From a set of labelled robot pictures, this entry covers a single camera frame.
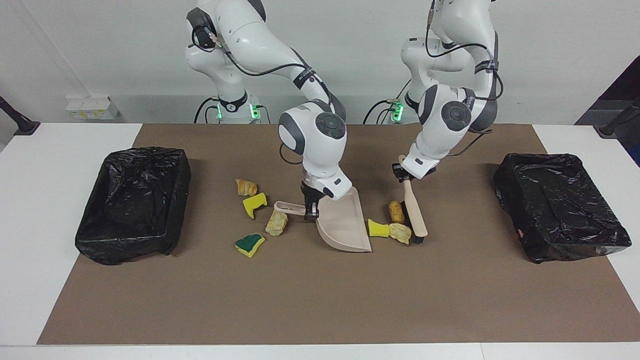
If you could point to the notched yellow sponge piece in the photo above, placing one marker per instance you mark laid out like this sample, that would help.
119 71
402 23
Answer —
252 205

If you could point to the beige plastic dustpan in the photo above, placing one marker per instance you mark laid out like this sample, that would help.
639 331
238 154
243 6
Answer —
345 225

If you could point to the brown bread roll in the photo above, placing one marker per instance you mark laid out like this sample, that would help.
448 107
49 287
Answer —
396 212

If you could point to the pale croissant toy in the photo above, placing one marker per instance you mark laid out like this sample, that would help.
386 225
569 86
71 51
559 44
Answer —
400 233

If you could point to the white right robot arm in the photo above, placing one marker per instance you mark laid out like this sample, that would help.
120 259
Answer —
320 135

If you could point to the wedge yellow green sponge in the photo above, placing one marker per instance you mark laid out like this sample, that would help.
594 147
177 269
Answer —
378 228

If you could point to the beige bread chunk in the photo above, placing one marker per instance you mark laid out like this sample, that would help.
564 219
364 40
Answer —
276 225

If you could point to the golden croissant toy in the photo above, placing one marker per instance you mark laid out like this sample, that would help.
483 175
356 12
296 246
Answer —
246 187

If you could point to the black bag-lined bin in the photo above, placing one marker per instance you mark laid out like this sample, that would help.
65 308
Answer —
130 210
555 210

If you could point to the white wall socket box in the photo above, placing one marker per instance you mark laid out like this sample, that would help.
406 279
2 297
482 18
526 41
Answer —
90 107

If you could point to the beige brush black bristles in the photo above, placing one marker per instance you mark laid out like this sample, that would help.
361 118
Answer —
417 215

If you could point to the dark background panel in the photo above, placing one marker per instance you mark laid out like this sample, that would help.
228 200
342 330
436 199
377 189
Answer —
625 95

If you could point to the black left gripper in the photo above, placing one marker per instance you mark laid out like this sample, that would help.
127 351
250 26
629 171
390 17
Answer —
415 178

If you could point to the brown table mat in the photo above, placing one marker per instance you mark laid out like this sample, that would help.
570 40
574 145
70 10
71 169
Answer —
450 300

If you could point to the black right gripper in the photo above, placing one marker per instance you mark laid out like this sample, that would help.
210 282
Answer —
310 195

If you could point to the black stand foot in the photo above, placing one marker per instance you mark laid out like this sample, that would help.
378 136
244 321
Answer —
22 125
612 127

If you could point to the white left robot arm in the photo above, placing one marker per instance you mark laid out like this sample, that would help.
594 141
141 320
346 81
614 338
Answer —
450 120

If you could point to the wavy green yellow sponge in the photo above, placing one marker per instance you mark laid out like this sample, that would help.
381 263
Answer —
249 245

